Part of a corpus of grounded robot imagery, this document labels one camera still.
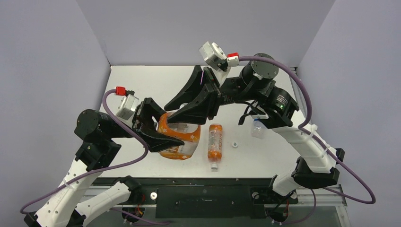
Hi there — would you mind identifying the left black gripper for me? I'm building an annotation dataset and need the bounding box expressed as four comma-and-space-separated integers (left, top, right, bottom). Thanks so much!
105, 100, 187, 150

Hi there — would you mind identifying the wide orange drink bottle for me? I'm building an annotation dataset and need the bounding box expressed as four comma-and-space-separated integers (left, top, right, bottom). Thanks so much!
157, 112, 201, 160

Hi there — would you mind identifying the slim orange drink bottle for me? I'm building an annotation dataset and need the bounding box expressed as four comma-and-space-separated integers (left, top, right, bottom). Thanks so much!
207, 124, 223, 172

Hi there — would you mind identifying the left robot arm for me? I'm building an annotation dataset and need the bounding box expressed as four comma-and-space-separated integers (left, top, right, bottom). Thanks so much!
21, 95, 183, 227

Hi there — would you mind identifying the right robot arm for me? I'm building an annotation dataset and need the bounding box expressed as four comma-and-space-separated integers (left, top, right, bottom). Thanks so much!
164, 53, 344, 202

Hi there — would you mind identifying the blue cap pepsi bottle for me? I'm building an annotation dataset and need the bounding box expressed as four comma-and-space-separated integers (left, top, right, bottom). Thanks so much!
251, 119, 266, 139

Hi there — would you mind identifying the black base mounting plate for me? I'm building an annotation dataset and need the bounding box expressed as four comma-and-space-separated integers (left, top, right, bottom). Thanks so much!
91, 177, 299, 220

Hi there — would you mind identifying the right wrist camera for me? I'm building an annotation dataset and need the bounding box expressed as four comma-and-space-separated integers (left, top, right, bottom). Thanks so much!
199, 41, 239, 87

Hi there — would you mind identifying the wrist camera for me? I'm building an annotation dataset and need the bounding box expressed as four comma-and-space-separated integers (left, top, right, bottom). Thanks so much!
115, 87, 139, 127
199, 41, 239, 87

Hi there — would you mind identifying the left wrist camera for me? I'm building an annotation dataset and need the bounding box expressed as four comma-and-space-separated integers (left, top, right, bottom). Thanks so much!
115, 87, 139, 127

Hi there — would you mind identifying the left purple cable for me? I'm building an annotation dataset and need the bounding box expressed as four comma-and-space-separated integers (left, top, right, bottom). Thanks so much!
20, 90, 172, 227

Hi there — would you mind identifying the purple cable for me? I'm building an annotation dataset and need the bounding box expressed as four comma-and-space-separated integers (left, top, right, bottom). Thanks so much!
20, 90, 172, 227
238, 55, 376, 226

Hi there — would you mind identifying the aluminium frame rail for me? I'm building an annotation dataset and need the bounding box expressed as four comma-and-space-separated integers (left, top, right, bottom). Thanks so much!
287, 66, 320, 148

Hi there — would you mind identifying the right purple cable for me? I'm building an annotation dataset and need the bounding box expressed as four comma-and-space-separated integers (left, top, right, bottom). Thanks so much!
238, 55, 376, 226

